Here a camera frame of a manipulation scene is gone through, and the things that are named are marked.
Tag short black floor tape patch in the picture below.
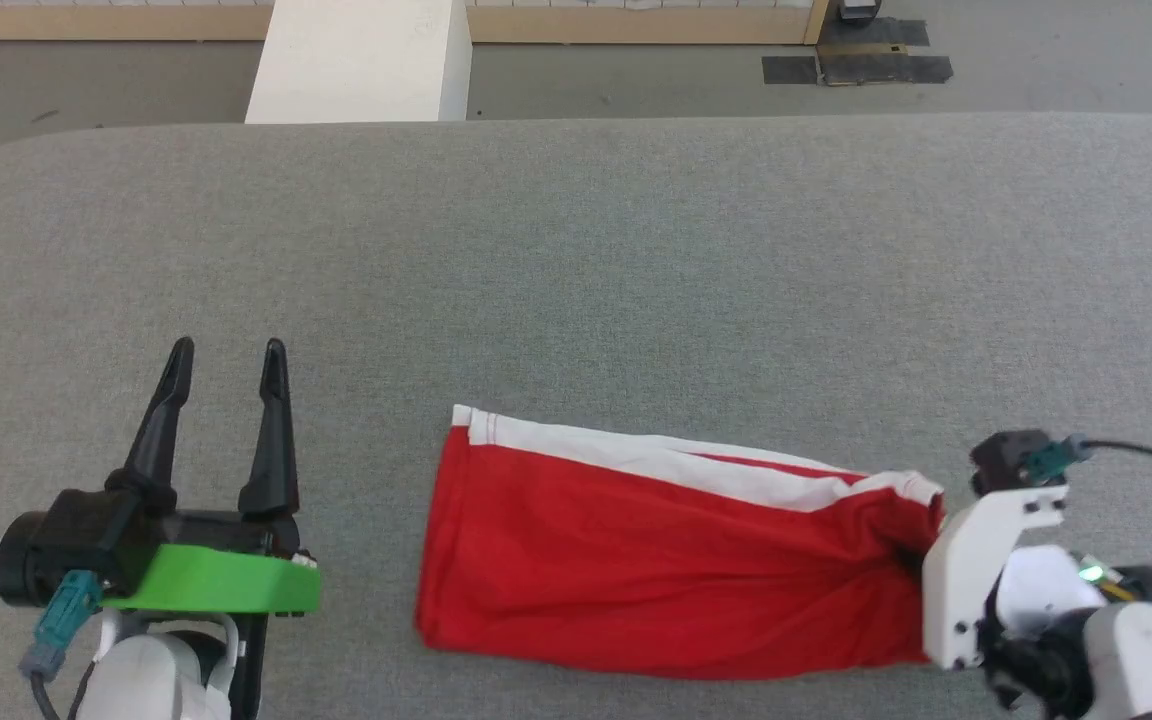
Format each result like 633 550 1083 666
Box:
816 17 931 49

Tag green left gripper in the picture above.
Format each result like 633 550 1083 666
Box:
99 336 323 720

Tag teal right cable connector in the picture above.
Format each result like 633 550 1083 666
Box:
1024 435 1094 484

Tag red shorts with white stripe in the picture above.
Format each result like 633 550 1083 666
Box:
414 403 948 683

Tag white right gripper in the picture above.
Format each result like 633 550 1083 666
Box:
921 483 1071 672

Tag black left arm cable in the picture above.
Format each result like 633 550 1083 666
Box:
30 672 69 720

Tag long black floor tape patch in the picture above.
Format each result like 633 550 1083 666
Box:
761 54 955 88

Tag white box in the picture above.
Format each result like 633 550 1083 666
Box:
244 0 475 125

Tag teal cable connector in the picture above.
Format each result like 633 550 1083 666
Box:
18 570 103 680
1024 435 1094 484

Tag teal left cable connector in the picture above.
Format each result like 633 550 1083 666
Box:
18 570 103 680

